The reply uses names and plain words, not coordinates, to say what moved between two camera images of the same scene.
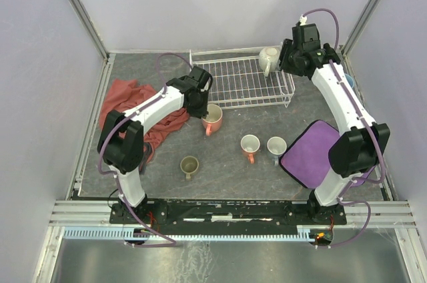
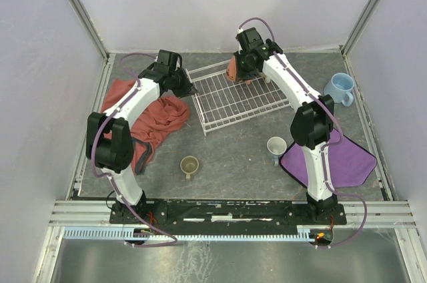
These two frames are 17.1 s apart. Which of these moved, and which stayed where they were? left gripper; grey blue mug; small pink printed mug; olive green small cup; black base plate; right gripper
Moved: small pink printed mug; left gripper; right gripper
Stayed: grey blue mug; olive green small cup; black base plate
